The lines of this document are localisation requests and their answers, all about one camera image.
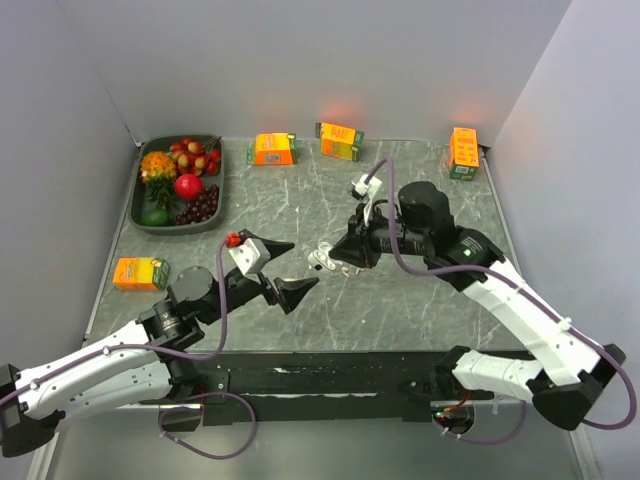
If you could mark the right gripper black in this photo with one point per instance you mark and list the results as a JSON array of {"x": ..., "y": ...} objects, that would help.
[{"x": 356, "y": 246}]

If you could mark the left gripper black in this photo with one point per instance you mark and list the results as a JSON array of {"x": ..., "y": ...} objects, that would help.
[{"x": 289, "y": 292}]

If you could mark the white earbud charging case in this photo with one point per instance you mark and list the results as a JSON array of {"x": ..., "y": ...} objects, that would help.
[{"x": 319, "y": 258}]

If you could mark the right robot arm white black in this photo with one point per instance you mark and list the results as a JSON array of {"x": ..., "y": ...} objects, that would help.
[{"x": 566, "y": 373}]

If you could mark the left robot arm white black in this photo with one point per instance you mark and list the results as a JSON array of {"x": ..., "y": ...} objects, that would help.
[{"x": 152, "y": 356}]

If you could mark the dark purple grape bunch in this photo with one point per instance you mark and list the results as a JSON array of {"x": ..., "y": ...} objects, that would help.
[{"x": 202, "y": 208}]

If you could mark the orange juice box back middle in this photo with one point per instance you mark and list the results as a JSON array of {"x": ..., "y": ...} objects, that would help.
[{"x": 339, "y": 141}]

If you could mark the orange juice box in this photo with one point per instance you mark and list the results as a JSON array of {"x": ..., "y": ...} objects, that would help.
[
  {"x": 141, "y": 273},
  {"x": 272, "y": 149},
  {"x": 464, "y": 158},
  {"x": 339, "y": 141}
]

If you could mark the orange juice box back left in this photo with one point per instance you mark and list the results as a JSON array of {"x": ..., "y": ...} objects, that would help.
[{"x": 272, "y": 149}]

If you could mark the red toy apple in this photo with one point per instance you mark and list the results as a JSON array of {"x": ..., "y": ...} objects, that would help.
[{"x": 188, "y": 187}]

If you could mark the orange juice box front left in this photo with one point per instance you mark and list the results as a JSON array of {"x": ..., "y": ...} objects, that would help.
[{"x": 141, "y": 273}]

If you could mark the dark grey fruit tray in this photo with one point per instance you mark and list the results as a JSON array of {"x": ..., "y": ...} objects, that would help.
[{"x": 138, "y": 203}]

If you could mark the green toy avocado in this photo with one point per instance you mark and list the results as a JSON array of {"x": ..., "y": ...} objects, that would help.
[{"x": 156, "y": 218}]

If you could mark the orange juice box back right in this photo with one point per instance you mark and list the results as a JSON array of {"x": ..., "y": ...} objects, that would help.
[{"x": 464, "y": 158}]

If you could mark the orange toy pineapple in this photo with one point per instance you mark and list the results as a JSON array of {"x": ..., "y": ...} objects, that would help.
[{"x": 158, "y": 173}]

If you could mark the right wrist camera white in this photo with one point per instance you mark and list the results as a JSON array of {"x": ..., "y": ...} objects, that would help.
[{"x": 365, "y": 189}]

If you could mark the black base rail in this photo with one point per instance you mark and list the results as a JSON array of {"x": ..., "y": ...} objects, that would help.
[{"x": 306, "y": 386}]

